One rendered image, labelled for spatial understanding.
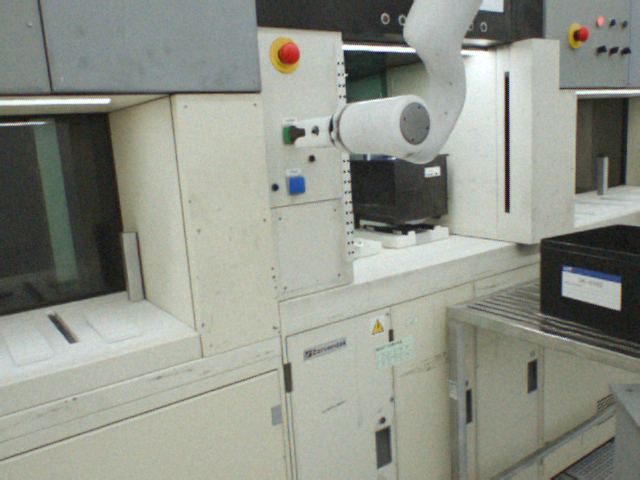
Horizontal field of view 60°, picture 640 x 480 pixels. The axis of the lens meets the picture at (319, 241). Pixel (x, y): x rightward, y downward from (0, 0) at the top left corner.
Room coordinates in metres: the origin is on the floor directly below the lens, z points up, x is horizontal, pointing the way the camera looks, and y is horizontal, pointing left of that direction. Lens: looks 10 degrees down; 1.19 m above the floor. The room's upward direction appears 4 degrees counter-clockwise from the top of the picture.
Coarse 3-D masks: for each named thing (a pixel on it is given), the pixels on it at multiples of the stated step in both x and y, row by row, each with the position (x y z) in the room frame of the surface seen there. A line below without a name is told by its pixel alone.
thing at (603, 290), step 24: (552, 240) 1.26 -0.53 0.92; (576, 240) 1.29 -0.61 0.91; (600, 240) 1.33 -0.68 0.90; (624, 240) 1.34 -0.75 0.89; (552, 264) 1.20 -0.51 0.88; (576, 264) 1.15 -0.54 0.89; (600, 264) 1.10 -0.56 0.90; (624, 264) 1.05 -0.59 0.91; (552, 288) 1.20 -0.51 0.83; (576, 288) 1.15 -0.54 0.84; (600, 288) 1.10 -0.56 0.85; (624, 288) 1.05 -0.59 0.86; (552, 312) 1.20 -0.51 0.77; (576, 312) 1.15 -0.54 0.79; (600, 312) 1.10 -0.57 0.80; (624, 312) 1.05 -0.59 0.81; (624, 336) 1.05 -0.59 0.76
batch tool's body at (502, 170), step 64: (256, 0) 1.09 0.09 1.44; (320, 0) 1.17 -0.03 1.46; (384, 0) 1.26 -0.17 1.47; (512, 0) 1.51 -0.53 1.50; (320, 64) 1.17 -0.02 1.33; (384, 64) 1.81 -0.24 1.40; (512, 64) 1.52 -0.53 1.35; (512, 128) 1.52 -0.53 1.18; (320, 192) 1.16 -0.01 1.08; (448, 192) 1.71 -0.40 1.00; (512, 192) 1.52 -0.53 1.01; (320, 256) 1.15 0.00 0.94; (384, 256) 1.46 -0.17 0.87; (448, 256) 1.40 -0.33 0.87; (512, 256) 1.50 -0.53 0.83; (320, 320) 1.14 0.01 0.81; (384, 320) 1.24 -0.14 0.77; (320, 384) 1.13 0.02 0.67; (384, 384) 1.23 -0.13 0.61; (448, 384) 1.35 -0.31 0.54; (512, 384) 1.50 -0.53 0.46; (320, 448) 1.12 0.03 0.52; (384, 448) 1.24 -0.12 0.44; (448, 448) 1.35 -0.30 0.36; (512, 448) 1.50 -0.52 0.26
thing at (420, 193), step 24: (360, 168) 1.65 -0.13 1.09; (384, 168) 1.56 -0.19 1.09; (408, 168) 1.57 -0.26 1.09; (432, 168) 1.62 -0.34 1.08; (360, 192) 1.66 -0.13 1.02; (384, 192) 1.57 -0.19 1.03; (408, 192) 1.56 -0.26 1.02; (432, 192) 1.62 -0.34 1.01; (360, 216) 1.70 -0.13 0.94; (384, 216) 1.60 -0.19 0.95; (408, 216) 1.56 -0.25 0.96; (432, 216) 1.62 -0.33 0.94
